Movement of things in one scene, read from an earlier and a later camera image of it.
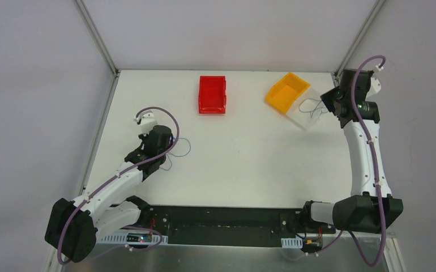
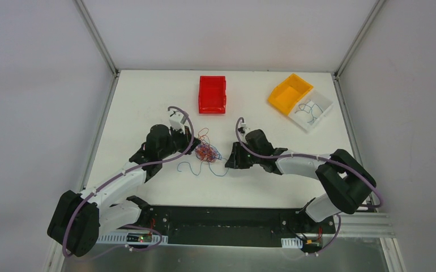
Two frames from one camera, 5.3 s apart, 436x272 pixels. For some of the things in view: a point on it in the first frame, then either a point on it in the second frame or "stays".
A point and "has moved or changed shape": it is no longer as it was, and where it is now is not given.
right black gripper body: x=330 y=99 to x=238 y=156
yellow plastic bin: x=282 y=95 stays
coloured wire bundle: x=177 y=156 has moved or changed shape
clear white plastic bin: x=308 y=109 stays
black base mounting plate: x=235 y=226 stays
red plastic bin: x=212 y=94 stays
